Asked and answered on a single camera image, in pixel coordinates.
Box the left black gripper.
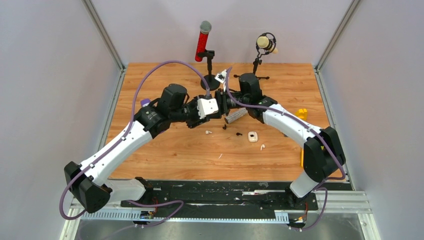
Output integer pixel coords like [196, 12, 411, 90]
[170, 94, 211, 129]

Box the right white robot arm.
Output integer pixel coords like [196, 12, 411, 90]
[215, 71, 346, 209]

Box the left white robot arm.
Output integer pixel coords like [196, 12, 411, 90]
[64, 84, 227, 213]

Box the white earbud charging case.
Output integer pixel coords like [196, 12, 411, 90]
[247, 131, 259, 143]

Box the silver glitter microphone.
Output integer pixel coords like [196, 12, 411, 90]
[224, 107, 248, 124]

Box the purple metronome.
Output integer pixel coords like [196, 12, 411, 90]
[140, 98, 151, 108]

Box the black tripod mic stand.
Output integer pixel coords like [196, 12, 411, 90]
[252, 53, 270, 80]

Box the beige condenser microphone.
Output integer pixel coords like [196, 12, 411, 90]
[256, 32, 279, 56]

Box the yellow stacking toy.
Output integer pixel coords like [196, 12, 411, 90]
[295, 108, 308, 121]

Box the red glitter microphone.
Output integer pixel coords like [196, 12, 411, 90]
[194, 20, 212, 62]

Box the yellow plastic triangle toy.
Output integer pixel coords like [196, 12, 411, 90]
[300, 148, 304, 168]

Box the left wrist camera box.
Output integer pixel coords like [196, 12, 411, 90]
[196, 98, 219, 119]

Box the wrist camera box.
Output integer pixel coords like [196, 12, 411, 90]
[196, 98, 219, 119]
[214, 69, 228, 85]

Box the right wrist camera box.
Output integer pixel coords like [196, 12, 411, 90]
[214, 69, 228, 85]

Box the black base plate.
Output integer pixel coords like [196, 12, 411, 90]
[137, 180, 319, 220]

